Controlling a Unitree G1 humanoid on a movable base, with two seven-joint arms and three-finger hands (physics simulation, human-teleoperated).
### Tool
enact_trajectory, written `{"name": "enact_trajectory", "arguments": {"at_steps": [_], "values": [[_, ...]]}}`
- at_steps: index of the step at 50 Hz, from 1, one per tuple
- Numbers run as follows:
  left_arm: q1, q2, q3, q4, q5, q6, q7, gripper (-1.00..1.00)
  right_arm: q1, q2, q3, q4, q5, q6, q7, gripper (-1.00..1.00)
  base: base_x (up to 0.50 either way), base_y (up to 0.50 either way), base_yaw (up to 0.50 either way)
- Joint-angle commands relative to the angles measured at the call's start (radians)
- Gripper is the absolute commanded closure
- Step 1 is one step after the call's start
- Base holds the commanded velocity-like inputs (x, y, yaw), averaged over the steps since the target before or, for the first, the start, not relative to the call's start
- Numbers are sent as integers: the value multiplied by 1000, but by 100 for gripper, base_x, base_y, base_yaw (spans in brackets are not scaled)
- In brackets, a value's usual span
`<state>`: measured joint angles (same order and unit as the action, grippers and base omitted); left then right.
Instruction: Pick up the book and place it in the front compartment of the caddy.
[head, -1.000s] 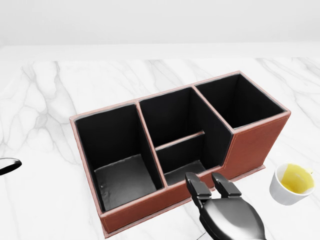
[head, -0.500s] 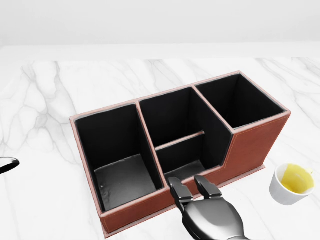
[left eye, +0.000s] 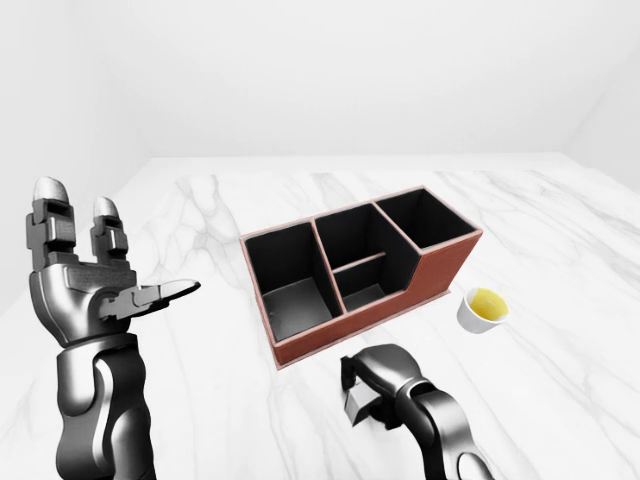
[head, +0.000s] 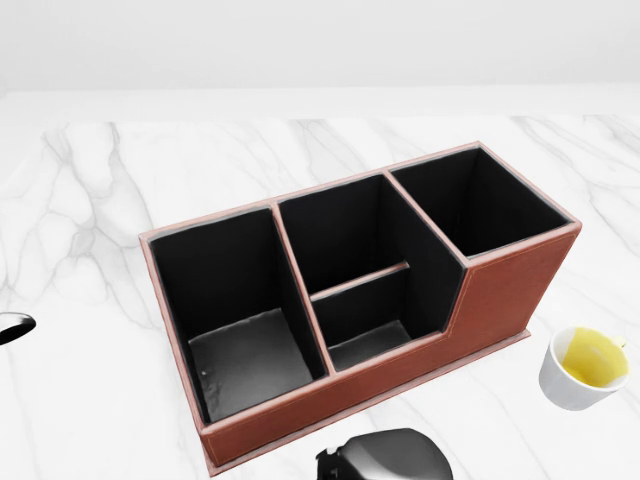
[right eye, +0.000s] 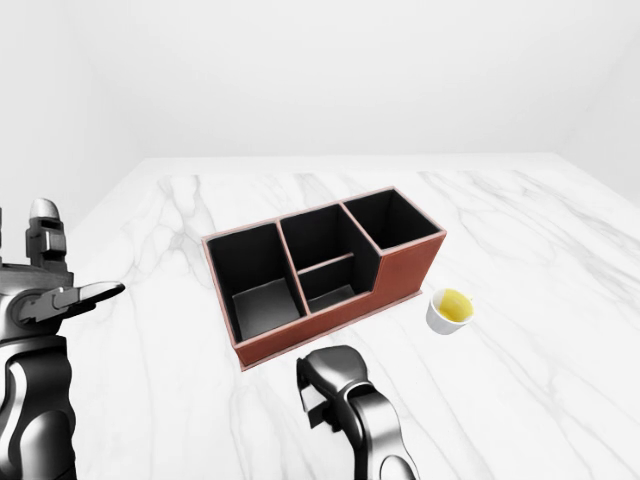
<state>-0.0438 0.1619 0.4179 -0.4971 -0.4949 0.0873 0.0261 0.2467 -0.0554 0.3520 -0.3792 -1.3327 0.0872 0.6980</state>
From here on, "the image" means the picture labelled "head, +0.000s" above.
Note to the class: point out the left silver and black robot hand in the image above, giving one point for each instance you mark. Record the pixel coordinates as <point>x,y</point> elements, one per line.
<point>15,327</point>

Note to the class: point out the right silver and black robot hand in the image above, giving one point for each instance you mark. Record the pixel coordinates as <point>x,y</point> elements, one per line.
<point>395,455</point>

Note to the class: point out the red-brown desk caddy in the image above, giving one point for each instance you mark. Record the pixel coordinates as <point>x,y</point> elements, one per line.
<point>505,295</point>

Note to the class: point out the white mug with yellow inside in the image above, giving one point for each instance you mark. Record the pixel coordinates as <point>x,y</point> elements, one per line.
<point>565,387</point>

